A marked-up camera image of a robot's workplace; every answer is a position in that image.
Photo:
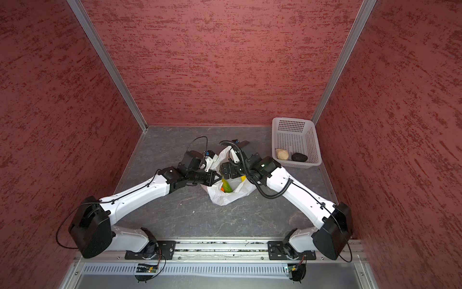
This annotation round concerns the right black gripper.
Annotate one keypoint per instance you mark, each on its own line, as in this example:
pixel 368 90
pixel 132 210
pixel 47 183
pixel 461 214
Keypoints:
pixel 234 173

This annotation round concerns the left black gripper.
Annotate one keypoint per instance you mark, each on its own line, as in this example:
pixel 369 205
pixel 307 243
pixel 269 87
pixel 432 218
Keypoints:
pixel 210 180

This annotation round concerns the green fruit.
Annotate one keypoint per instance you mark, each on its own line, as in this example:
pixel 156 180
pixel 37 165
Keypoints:
pixel 226 187

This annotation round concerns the white plastic bag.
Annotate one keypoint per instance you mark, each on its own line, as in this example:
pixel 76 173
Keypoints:
pixel 241 186

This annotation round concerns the beige round fruit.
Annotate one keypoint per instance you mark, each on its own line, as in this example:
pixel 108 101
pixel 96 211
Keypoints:
pixel 282 154

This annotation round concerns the dark avocado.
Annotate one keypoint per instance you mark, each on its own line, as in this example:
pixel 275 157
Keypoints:
pixel 299 157

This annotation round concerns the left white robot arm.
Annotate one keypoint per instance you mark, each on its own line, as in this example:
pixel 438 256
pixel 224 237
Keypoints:
pixel 94 226

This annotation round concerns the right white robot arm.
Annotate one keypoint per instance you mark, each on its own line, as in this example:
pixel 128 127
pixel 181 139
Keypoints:
pixel 332 223

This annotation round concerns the white perforated plastic basket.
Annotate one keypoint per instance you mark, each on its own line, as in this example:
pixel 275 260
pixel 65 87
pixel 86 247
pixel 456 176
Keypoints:
pixel 296 136

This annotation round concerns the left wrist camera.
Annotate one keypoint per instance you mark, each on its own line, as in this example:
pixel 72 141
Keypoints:
pixel 196 161

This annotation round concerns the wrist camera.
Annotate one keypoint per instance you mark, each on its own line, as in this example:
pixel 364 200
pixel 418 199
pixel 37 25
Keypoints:
pixel 247 153
pixel 196 161

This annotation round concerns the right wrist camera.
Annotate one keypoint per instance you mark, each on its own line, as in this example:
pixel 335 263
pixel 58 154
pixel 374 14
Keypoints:
pixel 247 153

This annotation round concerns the aluminium front rail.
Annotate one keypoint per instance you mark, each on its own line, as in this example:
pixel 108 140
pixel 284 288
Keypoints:
pixel 231 250

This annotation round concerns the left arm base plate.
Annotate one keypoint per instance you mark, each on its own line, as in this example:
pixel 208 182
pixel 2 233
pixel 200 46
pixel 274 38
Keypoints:
pixel 154 251

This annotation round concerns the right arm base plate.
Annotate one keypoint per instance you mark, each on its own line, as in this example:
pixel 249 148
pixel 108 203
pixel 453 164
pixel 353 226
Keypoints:
pixel 283 251

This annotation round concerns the white slotted cable duct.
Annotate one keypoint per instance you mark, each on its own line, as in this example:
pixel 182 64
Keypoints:
pixel 253 270

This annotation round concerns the left aluminium corner post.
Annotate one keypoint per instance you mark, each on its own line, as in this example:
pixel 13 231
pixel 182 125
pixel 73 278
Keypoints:
pixel 97 43

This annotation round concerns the aluminium corner post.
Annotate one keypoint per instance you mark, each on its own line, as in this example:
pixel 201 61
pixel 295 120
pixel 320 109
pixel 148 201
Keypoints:
pixel 97 43
pixel 357 27

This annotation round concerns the right aluminium corner post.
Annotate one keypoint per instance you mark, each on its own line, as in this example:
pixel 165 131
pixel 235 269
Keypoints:
pixel 357 27

